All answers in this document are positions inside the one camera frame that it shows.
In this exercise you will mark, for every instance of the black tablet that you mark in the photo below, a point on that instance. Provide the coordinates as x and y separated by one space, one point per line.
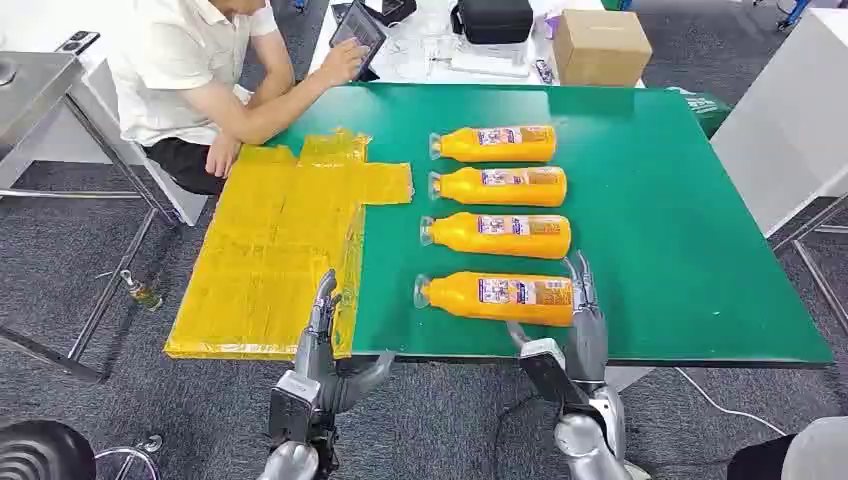
358 33

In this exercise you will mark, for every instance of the yellow plastic sheet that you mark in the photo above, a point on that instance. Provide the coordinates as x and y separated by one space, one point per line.
278 245

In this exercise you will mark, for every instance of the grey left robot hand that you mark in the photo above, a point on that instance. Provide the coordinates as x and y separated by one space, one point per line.
316 354

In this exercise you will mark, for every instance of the small bottle with green liquid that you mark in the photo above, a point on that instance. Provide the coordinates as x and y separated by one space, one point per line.
142 293

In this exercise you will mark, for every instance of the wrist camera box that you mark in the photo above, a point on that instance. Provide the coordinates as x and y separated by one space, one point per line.
291 404
546 371

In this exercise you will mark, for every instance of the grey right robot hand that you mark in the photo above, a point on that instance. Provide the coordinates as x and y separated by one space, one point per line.
588 344

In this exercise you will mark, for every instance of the black carry case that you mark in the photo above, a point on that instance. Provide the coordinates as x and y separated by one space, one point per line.
493 20

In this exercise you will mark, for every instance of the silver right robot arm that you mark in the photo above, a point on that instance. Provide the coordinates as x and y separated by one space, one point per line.
586 444

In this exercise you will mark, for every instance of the white side table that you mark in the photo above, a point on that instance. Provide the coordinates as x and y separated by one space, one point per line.
788 119

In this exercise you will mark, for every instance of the green table mat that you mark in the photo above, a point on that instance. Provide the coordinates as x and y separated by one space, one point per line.
662 232

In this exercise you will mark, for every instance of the orange drink bottle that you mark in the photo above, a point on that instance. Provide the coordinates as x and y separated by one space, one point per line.
503 193
497 244
464 301
503 149

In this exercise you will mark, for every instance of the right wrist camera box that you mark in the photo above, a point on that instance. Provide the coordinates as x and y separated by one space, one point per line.
546 371

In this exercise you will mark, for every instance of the person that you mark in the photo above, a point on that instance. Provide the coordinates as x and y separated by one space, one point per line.
172 73

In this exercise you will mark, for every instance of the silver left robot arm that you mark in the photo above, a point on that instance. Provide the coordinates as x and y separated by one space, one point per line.
288 464

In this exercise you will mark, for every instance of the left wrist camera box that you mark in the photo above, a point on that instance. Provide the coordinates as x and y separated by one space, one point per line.
291 404

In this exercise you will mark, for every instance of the green crate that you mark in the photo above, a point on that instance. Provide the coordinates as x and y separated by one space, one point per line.
705 109

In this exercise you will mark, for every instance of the flat white box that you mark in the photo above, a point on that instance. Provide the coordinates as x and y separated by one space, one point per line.
490 64

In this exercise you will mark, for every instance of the steel side table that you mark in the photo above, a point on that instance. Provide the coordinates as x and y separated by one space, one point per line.
33 93

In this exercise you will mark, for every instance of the person's left hand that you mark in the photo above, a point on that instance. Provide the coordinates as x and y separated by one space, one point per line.
222 156

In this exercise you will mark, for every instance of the brown cardboard box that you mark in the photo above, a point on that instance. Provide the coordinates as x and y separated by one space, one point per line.
599 50

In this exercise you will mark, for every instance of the person's right hand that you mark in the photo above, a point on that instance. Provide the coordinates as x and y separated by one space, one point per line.
344 63

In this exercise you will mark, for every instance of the blue metal stand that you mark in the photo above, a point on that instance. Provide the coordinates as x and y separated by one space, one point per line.
795 13

